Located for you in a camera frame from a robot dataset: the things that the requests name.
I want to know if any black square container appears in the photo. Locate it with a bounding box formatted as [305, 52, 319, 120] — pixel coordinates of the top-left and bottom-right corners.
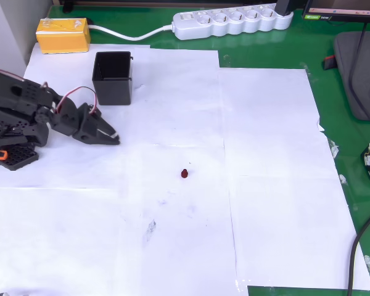
[91, 51, 134, 106]

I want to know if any yellow cardboard box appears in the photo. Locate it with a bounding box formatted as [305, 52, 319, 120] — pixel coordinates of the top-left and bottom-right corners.
[36, 17, 92, 56]

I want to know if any white paper table cover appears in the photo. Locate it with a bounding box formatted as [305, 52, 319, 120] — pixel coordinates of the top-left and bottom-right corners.
[0, 43, 370, 296]

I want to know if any black pegboard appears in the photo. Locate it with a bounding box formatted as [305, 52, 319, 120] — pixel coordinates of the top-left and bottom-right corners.
[52, 0, 278, 13]

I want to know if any white power strip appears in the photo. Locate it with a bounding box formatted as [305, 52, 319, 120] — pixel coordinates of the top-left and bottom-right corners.
[171, 3, 294, 41]

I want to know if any black power adapter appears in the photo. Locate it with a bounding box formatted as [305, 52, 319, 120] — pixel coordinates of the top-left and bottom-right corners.
[275, 0, 294, 16]

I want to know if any green desk mat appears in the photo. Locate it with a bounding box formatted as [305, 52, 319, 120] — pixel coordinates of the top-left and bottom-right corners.
[47, 0, 370, 296]

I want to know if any red black tag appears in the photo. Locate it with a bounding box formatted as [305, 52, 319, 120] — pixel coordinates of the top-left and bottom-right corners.
[322, 54, 339, 70]

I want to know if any computer monitor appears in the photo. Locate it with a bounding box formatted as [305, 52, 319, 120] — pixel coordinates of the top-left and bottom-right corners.
[302, 0, 370, 23]

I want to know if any red white servo wire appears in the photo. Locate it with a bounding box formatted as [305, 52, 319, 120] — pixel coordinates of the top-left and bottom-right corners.
[55, 86, 100, 117]

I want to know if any white power cable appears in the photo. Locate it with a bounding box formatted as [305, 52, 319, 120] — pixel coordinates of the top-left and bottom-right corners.
[88, 23, 176, 42]

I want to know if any thin black cable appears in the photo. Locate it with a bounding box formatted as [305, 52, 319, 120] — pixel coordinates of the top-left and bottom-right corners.
[348, 21, 370, 134]

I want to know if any thick black cable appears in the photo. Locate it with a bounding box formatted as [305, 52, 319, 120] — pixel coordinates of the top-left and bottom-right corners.
[347, 203, 370, 296]

